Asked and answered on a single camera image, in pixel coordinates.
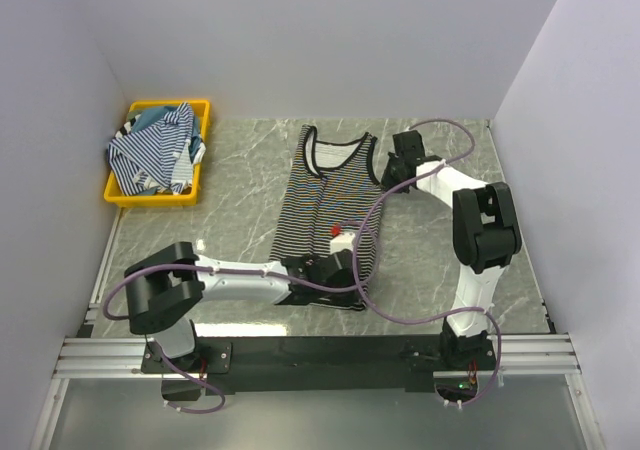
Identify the teal tank top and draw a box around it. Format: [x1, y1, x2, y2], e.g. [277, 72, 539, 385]
[131, 105, 204, 154]

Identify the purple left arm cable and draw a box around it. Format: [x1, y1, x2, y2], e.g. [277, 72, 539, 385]
[102, 224, 381, 415]

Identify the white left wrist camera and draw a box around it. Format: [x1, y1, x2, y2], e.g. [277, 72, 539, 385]
[329, 223, 356, 254]

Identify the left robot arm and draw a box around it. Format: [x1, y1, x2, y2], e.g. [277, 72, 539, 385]
[124, 242, 364, 372]

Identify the yellow plastic bin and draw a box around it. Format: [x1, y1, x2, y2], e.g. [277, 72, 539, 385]
[104, 100, 211, 208]

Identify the black striped tank top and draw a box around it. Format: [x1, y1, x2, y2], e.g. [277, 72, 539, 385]
[269, 125, 382, 288]

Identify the light striped tank top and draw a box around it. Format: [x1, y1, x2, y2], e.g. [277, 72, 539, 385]
[169, 143, 206, 195]

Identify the blue white striped tank top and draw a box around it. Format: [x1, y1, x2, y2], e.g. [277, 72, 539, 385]
[107, 102, 194, 196]

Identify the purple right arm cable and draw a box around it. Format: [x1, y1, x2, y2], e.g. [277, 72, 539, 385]
[355, 117, 504, 411]

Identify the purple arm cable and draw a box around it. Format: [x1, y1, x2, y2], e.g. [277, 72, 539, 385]
[102, 224, 381, 415]
[355, 117, 504, 411]

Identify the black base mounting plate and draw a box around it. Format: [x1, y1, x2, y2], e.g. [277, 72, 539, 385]
[141, 334, 499, 394]

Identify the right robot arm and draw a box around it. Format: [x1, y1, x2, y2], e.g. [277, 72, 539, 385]
[382, 130, 522, 369]

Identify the aluminium extrusion rail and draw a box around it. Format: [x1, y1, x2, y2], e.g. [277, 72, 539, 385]
[52, 334, 581, 379]

